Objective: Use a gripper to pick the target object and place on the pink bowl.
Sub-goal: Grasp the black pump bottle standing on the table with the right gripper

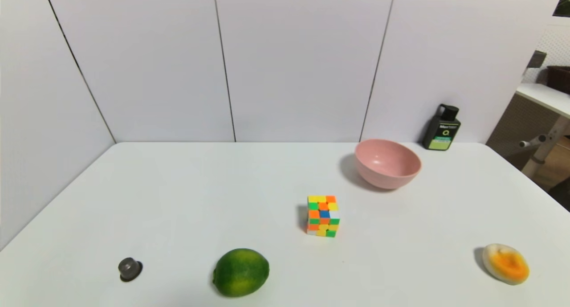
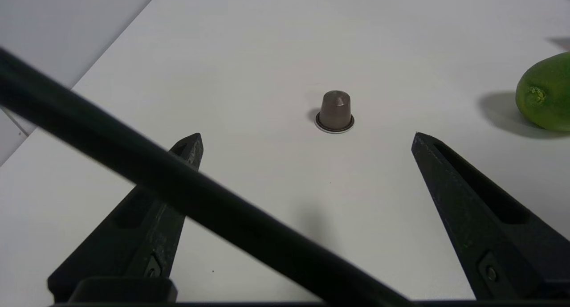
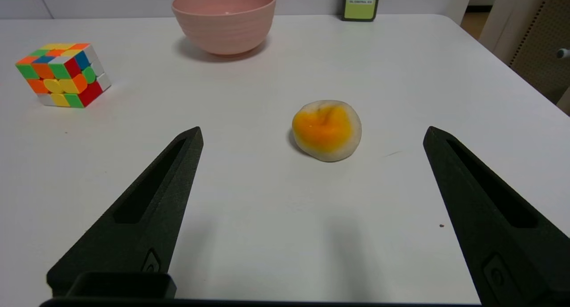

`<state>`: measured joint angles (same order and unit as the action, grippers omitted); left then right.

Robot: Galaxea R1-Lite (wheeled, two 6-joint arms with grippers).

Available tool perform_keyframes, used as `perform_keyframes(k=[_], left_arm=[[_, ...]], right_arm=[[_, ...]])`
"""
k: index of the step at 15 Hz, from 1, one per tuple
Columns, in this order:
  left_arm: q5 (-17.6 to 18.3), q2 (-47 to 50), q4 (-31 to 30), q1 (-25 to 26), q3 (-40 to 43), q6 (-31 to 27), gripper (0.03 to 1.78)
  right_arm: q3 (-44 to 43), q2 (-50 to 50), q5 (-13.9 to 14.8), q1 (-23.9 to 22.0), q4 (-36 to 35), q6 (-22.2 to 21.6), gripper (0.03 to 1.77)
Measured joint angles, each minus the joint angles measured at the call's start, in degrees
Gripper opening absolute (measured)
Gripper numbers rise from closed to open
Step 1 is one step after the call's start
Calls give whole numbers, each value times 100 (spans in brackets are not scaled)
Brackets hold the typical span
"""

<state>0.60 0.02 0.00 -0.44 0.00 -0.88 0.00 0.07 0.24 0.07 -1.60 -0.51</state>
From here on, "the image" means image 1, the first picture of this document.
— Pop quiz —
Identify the pink bowl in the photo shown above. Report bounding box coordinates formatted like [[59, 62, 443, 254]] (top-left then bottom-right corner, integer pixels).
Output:
[[354, 139, 422, 190]]

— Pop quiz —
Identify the black pump bottle green label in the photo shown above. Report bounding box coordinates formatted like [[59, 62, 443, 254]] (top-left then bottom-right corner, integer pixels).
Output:
[[423, 104, 461, 151]]

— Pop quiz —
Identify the white desk leg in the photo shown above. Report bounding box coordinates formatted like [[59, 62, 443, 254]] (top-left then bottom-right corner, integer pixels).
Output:
[[519, 118, 570, 178]]

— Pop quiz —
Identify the grey angled panel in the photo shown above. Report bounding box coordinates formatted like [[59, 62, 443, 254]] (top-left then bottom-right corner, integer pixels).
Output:
[[527, 50, 547, 69]]

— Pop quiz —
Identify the white background desk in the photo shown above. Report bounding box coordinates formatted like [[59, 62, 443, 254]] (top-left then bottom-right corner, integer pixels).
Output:
[[516, 83, 570, 119]]

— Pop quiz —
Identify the dark brown box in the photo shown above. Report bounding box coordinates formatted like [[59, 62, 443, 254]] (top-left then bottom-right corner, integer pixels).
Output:
[[546, 65, 570, 94]]

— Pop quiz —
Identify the toy half boiled egg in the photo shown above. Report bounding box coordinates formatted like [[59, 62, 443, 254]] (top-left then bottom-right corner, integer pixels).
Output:
[[483, 243, 530, 286]]

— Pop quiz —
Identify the small grey metal knob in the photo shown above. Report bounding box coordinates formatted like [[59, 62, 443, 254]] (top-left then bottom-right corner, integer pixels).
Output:
[[118, 257, 143, 282]]

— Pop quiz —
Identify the green lime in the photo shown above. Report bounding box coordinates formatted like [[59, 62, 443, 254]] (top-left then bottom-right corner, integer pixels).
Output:
[[212, 248, 270, 298]]

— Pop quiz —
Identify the multicolour puzzle cube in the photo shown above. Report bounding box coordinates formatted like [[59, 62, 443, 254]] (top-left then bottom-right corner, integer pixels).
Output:
[[306, 195, 341, 238]]

